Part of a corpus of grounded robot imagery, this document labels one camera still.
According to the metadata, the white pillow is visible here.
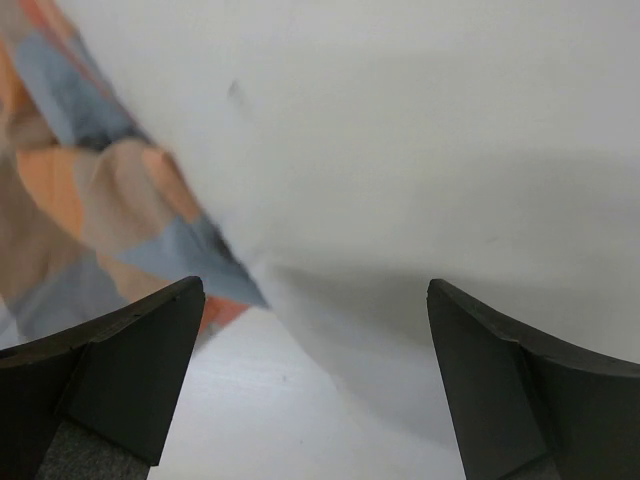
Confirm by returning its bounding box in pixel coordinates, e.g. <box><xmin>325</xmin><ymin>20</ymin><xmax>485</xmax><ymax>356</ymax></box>
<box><xmin>44</xmin><ymin>0</ymin><xmax>640</xmax><ymax>361</ymax></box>

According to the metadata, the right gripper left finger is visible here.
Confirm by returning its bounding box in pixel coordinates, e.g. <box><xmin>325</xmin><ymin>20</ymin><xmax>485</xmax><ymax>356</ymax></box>
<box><xmin>1</xmin><ymin>277</ymin><xmax>205</xmax><ymax>479</ymax></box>

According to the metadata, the checkered orange grey pillowcase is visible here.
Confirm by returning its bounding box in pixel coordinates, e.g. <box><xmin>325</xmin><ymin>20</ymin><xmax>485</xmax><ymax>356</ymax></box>
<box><xmin>1</xmin><ymin>1</ymin><xmax>265</xmax><ymax>348</ymax></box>

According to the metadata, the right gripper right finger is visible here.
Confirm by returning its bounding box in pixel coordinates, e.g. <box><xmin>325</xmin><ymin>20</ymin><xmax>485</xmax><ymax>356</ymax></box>
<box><xmin>427</xmin><ymin>280</ymin><xmax>639</xmax><ymax>479</ymax></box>

